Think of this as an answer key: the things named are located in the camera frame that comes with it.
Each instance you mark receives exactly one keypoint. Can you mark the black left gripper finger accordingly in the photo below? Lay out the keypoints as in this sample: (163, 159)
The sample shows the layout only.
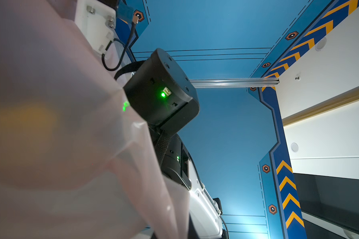
(192, 233)

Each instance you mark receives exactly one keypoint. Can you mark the pink plastic bag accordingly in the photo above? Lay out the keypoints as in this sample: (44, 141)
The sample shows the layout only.
(76, 160)

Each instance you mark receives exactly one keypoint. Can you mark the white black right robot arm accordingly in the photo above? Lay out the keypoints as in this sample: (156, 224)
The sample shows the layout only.
(161, 93)

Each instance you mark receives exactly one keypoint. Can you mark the aluminium corner post right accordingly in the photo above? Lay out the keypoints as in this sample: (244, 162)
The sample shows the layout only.
(234, 83)

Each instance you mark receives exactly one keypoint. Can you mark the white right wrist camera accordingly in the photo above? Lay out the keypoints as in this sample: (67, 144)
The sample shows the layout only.
(97, 21)

